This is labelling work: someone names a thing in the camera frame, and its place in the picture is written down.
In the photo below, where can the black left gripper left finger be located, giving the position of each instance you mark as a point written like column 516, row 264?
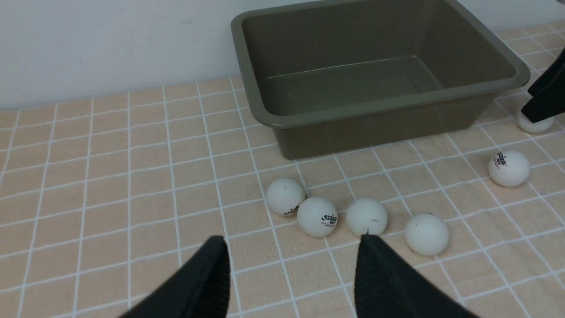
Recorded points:
column 199, row 289

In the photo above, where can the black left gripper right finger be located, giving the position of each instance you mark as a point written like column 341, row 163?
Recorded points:
column 386, row 286

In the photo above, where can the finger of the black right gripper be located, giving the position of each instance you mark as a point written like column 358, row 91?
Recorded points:
column 549, row 76
column 550, row 102

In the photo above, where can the white ball with logo centre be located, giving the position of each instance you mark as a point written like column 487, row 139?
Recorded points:
column 509, row 168

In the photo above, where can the white ball with logo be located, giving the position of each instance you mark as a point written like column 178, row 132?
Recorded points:
column 509, row 168
column 317, row 217

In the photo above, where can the orange checkered tablecloth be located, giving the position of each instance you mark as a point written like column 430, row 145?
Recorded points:
column 103, row 199

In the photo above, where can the olive green plastic bin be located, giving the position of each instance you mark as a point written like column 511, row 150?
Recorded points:
column 338, row 75

